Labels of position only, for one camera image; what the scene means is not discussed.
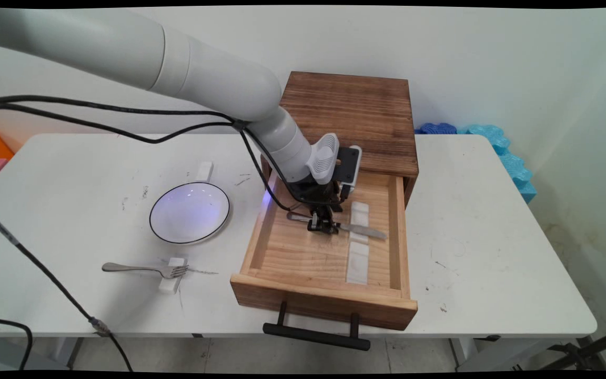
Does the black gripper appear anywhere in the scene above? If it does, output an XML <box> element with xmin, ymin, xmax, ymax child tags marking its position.
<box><xmin>288</xmin><ymin>179</ymin><xmax>344</xmax><ymax>235</ymax></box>

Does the silver metal knife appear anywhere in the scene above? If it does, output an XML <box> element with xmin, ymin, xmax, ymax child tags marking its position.
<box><xmin>287</xmin><ymin>212</ymin><xmax>388</xmax><ymax>241</ymax></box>

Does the dark wooden drawer cabinet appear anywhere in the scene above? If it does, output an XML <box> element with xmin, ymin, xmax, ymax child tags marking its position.
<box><xmin>260</xmin><ymin>71</ymin><xmax>420</xmax><ymax>208</ymax></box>

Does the white plate with black rim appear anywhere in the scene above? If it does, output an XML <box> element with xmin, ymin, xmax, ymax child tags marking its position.
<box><xmin>149</xmin><ymin>182</ymin><xmax>231</xmax><ymax>245</ymax></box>

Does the white table leg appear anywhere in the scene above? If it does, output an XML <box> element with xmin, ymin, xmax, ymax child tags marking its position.
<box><xmin>450</xmin><ymin>337</ymin><xmax>561</xmax><ymax>372</ymax></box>

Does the light blue foam block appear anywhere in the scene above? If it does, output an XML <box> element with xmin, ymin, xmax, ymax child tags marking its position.
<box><xmin>458</xmin><ymin>124</ymin><xmax>538</xmax><ymax>204</ymax></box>

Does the silver metal fork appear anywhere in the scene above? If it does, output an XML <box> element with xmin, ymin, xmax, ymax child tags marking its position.
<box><xmin>102</xmin><ymin>262</ymin><xmax>189</xmax><ymax>279</ymax></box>

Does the black metal strut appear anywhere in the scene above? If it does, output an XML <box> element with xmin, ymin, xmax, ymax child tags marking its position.
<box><xmin>540</xmin><ymin>326</ymin><xmax>606</xmax><ymax>371</ymax></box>

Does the light wooden drawer, black handle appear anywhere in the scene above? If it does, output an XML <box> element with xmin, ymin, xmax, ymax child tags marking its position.
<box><xmin>230</xmin><ymin>163</ymin><xmax>419</xmax><ymax>352</ymax></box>

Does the white ribbed wrist mount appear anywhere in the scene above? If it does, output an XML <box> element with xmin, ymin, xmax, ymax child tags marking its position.
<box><xmin>306</xmin><ymin>133</ymin><xmax>340</xmax><ymax>186</ymax></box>

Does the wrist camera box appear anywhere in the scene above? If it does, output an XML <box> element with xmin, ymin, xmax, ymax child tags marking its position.
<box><xmin>336</xmin><ymin>145</ymin><xmax>362</xmax><ymax>198</ymax></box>

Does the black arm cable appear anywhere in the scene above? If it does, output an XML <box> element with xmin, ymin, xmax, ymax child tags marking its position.
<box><xmin>0</xmin><ymin>95</ymin><xmax>246</xmax><ymax>129</ymax></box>
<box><xmin>0</xmin><ymin>103</ymin><xmax>309</xmax><ymax>212</ymax></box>

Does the black cable with silver connector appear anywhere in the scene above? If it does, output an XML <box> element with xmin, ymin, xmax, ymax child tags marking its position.
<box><xmin>0</xmin><ymin>205</ymin><xmax>134</xmax><ymax>372</ymax></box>

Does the thin black looped cable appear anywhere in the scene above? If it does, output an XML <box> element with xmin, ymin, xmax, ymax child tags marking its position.
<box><xmin>0</xmin><ymin>315</ymin><xmax>34</xmax><ymax>371</ymax></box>

